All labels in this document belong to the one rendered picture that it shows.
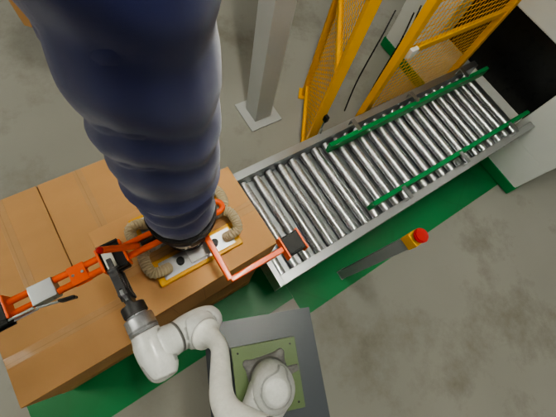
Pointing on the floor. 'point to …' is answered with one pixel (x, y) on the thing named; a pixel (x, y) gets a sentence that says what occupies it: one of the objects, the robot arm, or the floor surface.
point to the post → (381, 255)
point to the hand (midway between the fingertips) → (110, 260)
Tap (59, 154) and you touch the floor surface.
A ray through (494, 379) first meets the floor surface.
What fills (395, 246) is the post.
